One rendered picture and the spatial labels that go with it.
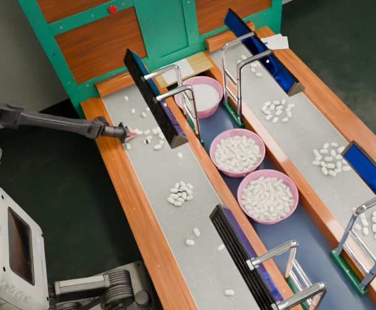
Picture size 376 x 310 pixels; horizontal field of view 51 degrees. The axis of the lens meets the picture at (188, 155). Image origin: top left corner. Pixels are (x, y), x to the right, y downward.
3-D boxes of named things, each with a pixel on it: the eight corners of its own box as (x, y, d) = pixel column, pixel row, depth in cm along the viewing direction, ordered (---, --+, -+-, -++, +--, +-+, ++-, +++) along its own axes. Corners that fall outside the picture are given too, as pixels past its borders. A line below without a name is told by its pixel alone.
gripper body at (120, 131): (123, 121, 205) (110, 119, 200) (129, 135, 199) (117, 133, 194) (118, 131, 208) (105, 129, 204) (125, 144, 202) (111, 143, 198)
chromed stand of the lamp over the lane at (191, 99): (171, 161, 206) (155, 102, 170) (157, 135, 217) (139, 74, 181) (204, 146, 209) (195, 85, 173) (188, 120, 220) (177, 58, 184)
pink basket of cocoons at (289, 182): (256, 240, 176) (256, 232, 168) (227, 194, 191) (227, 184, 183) (308, 214, 179) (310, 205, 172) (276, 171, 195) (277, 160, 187)
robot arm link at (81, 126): (2, 128, 170) (7, 106, 165) (0, 121, 174) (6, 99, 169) (96, 142, 195) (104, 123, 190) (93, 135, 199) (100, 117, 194)
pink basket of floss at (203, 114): (213, 128, 215) (212, 116, 207) (169, 117, 224) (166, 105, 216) (230, 93, 228) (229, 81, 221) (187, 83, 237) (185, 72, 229)
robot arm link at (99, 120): (87, 138, 192) (93, 123, 189) (80, 126, 200) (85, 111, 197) (110, 141, 200) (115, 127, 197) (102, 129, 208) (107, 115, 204)
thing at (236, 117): (239, 130, 212) (238, 67, 176) (222, 106, 223) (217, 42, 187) (271, 116, 215) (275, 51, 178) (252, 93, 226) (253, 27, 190)
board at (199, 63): (161, 89, 224) (161, 87, 223) (152, 73, 233) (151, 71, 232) (213, 67, 229) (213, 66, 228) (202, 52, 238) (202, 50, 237)
